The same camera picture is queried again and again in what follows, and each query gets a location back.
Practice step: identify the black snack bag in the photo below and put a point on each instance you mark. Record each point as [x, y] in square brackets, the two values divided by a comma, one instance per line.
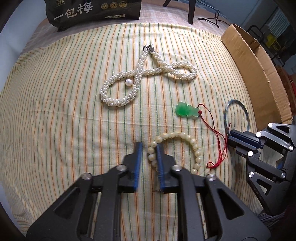
[64, 14]

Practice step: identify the single pearl earring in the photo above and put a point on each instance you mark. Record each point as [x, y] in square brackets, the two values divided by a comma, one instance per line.
[128, 82]

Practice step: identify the green jade gourd pendant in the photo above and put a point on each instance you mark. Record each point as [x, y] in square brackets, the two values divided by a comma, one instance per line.
[186, 110]

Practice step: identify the striped yellow cloth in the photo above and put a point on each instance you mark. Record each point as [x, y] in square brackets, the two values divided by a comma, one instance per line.
[54, 126]

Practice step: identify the pink checked blanket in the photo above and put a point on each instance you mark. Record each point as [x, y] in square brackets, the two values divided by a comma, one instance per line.
[151, 12]

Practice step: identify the yellow box on rack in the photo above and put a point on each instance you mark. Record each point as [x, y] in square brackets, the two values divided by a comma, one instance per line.
[272, 43]

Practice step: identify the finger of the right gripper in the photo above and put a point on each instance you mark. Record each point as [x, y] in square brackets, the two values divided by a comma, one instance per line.
[245, 140]

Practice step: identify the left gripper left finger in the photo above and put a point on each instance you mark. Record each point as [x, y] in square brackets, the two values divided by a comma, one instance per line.
[90, 209]

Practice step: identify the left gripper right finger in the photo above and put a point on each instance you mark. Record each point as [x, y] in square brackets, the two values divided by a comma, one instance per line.
[207, 208]

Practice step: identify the black tripod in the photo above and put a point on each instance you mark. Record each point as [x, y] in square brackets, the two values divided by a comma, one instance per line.
[191, 11]

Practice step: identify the cardboard box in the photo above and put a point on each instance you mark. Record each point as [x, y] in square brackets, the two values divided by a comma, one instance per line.
[267, 94]

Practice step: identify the black metal rack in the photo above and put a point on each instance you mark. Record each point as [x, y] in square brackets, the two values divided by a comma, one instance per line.
[261, 37]

